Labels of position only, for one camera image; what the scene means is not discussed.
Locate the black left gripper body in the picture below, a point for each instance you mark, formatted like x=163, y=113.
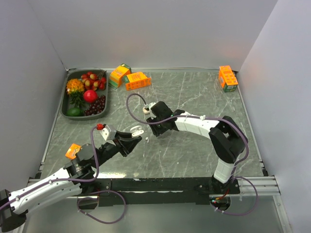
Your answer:
x=107, y=151

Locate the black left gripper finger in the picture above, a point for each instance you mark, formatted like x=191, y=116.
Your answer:
x=128, y=145
x=122, y=136

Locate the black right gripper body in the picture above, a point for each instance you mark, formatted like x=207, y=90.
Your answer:
x=158, y=128

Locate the white earbud charging case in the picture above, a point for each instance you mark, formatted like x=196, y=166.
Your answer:
x=136, y=131

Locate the beige earbud charging case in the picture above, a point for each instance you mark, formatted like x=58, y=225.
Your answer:
x=146, y=111

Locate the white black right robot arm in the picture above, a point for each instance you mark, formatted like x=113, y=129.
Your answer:
x=226, y=137

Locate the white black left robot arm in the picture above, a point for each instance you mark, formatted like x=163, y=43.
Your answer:
x=75, y=178

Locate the orange green carton near left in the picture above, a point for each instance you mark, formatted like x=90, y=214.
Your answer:
x=72, y=151

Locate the dark red grape bunch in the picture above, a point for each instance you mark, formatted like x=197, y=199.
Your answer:
x=96, y=107

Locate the orange carton lying back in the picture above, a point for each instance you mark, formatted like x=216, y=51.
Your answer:
x=136, y=80

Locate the red apple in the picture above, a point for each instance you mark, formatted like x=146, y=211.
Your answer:
x=90, y=96

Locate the green avocado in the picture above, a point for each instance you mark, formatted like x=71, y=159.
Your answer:
x=74, y=112

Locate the orange green carton upright back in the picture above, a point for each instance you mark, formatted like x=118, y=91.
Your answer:
x=117, y=75

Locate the dark green fruit tray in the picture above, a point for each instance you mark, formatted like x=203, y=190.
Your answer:
x=77, y=100

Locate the orange spiky fruit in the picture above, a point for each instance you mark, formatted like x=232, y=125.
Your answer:
x=74, y=86

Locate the orange green carton right corner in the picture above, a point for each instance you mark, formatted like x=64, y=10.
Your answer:
x=227, y=79

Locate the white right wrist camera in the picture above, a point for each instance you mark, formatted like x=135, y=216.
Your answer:
x=149, y=106

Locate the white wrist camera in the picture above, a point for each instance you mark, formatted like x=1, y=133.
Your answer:
x=149, y=106
x=108, y=132

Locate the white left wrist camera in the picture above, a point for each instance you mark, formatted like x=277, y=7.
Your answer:
x=108, y=132

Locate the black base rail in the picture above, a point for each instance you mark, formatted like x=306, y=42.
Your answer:
x=197, y=190

